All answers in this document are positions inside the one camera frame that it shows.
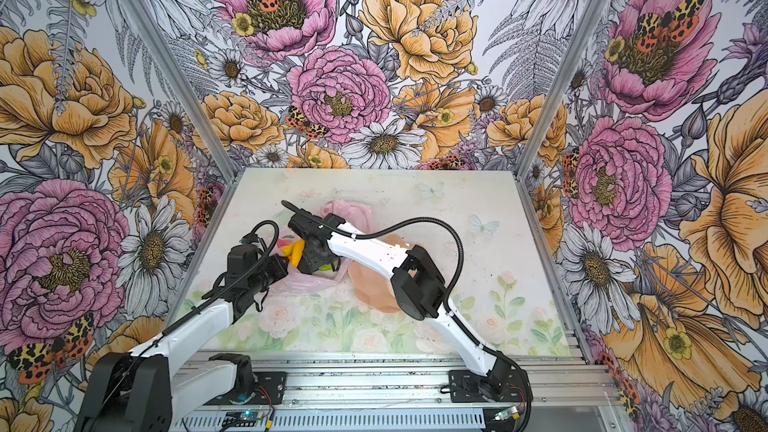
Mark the pink scalloped plate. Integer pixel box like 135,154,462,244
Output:
336,234,412,313

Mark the bright green lime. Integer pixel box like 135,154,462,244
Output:
319,260,340,272

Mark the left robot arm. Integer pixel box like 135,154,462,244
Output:
74,239,290,431

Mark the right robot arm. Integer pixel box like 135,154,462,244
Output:
282,201,533,403

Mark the yellow banana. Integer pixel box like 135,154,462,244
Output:
282,239,306,268

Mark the left green circuit board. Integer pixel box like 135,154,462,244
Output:
221,410,262,431

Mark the green circuit board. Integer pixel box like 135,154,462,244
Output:
221,410,262,431
493,406,520,421

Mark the right green circuit board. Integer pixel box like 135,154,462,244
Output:
493,406,520,421

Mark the left black cable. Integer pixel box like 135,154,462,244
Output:
98,219,281,421

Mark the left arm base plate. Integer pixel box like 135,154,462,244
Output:
206,371,288,406

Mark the left aluminium frame post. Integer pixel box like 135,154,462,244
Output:
118,0,239,185

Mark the aluminium frame post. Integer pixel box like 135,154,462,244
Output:
118,0,239,185
514,0,611,181

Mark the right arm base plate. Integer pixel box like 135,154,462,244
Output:
447,369,531,403

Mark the white vented cable duct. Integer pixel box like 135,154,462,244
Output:
170,408,486,431

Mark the aluminium mounting rail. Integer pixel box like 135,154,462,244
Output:
200,354,620,410

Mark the right aluminium frame post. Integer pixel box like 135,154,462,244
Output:
514,0,611,181

